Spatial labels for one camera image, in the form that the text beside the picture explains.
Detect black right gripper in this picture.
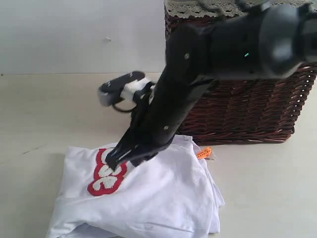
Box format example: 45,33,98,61
105,99,173,171

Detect white t-shirt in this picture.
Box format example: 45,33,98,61
47,135,224,238

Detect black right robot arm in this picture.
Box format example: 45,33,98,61
98,0,317,170

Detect dark brown wicker basket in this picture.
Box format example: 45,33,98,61
165,3,317,145

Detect orange hang tag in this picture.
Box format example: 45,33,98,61
196,147,216,161

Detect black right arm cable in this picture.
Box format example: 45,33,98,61
198,0,248,15

